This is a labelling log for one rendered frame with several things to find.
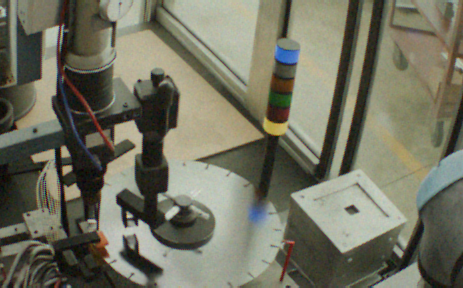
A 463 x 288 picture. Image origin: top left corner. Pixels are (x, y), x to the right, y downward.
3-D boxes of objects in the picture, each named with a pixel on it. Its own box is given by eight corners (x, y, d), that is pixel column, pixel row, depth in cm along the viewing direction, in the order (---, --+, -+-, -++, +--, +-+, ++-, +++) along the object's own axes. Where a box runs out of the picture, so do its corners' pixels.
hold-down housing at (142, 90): (163, 175, 105) (172, 59, 92) (173, 195, 101) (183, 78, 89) (129, 181, 103) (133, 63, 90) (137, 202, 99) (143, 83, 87)
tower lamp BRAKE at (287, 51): (289, 50, 127) (291, 37, 125) (303, 62, 124) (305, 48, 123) (269, 53, 125) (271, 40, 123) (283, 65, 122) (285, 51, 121)
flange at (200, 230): (221, 208, 118) (222, 197, 117) (208, 253, 109) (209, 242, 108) (157, 195, 119) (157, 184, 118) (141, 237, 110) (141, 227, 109)
